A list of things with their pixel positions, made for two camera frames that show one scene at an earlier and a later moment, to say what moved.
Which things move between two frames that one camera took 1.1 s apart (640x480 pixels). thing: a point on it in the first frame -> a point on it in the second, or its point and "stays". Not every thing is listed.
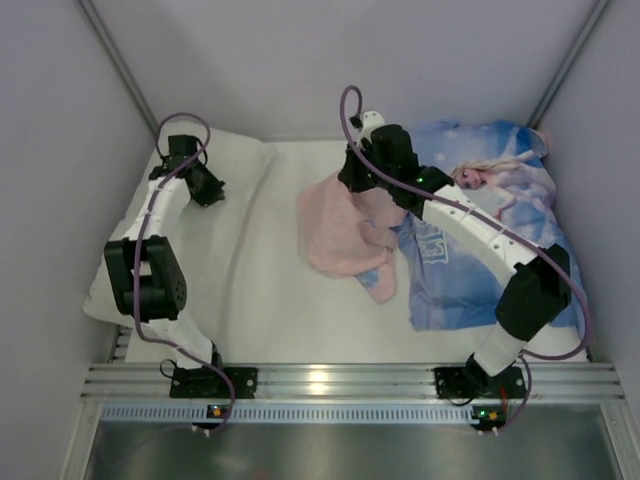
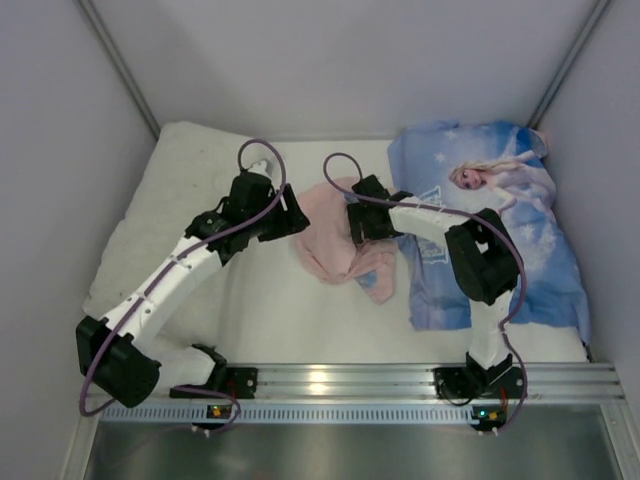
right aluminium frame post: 568,62 stays
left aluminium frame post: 99,25 stays
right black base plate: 478,383 stays
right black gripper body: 355,177 -> 362,220
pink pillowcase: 350,232 stays
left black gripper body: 208,185 -> 279,220
